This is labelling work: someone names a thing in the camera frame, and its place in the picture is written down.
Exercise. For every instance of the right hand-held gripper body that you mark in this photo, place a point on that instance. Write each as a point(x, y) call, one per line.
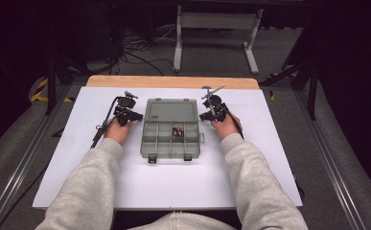
point(214, 103)

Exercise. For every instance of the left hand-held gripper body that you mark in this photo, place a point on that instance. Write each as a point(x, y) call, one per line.
point(126, 102)

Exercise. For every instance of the grey clear plastic storage box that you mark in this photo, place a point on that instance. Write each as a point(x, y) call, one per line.
point(170, 111)

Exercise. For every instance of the person's right hand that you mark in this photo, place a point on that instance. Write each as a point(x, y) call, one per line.
point(226, 127)

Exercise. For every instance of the person's left hand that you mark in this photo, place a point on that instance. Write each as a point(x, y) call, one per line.
point(117, 131)

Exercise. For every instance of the white table mat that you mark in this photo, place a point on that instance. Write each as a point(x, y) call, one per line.
point(93, 159)

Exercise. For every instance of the yellow black floor tape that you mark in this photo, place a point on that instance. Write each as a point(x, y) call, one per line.
point(41, 92)
point(272, 95)

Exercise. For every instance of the black tripod stand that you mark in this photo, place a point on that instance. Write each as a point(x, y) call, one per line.
point(53, 76)
point(311, 83)

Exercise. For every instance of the white metal stand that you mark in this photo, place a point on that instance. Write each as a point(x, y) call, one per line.
point(218, 20)

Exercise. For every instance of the person's grey hooded torso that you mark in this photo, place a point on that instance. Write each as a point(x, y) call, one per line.
point(183, 222)

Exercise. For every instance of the aluminium floor rail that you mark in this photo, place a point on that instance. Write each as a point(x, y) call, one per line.
point(330, 159)
point(23, 159)

